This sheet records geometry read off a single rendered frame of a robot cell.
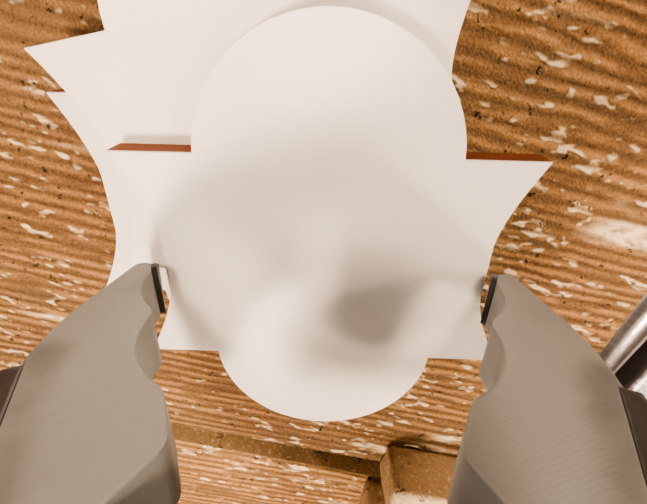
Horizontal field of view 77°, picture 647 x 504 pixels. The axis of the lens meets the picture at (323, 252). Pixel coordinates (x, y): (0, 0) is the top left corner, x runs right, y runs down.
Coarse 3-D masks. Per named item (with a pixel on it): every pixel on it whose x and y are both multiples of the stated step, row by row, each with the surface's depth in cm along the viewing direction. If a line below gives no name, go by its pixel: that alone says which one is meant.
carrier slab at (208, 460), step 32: (192, 448) 21; (224, 448) 21; (256, 448) 22; (288, 448) 22; (192, 480) 23; (224, 480) 22; (256, 480) 22; (288, 480) 22; (320, 480) 22; (352, 480) 22
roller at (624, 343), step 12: (636, 312) 18; (624, 324) 19; (636, 324) 19; (624, 336) 19; (636, 336) 19; (612, 348) 19; (624, 348) 19; (636, 348) 20; (612, 360) 20; (624, 360) 20
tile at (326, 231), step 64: (256, 64) 10; (320, 64) 10; (384, 64) 10; (192, 128) 11; (256, 128) 11; (320, 128) 10; (384, 128) 10; (448, 128) 10; (192, 192) 11; (256, 192) 11; (320, 192) 11; (384, 192) 11; (448, 192) 11; (512, 192) 11; (192, 256) 12; (256, 256) 12; (320, 256) 12; (384, 256) 12; (448, 256) 12; (192, 320) 14; (256, 320) 14; (320, 320) 13; (384, 320) 13; (448, 320) 13; (256, 384) 15; (320, 384) 15; (384, 384) 15
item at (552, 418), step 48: (528, 336) 9; (576, 336) 9; (528, 384) 8; (576, 384) 8; (480, 432) 7; (528, 432) 7; (576, 432) 7; (624, 432) 7; (480, 480) 6; (528, 480) 6; (576, 480) 6; (624, 480) 6
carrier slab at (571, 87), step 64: (0, 0) 12; (64, 0) 12; (512, 0) 11; (576, 0) 11; (640, 0) 11; (0, 64) 13; (512, 64) 12; (576, 64) 12; (640, 64) 12; (0, 128) 13; (64, 128) 13; (512, 128) 13; (576, 128) 13; (640, 128) 13; (0, 192) 15; (64, 192) 15; (576, 192) 14; (640, 192) 14; (0, 256) 16; (64, 256) 16; (512, 256) 15; (576, 256) 15; (640, 256) 15; (0, 320) 17; (576, 320) 17; (192, 384) 19; (448, 384) 19; (320, 448) 21; (384, 448) 21; (448, 448) 21
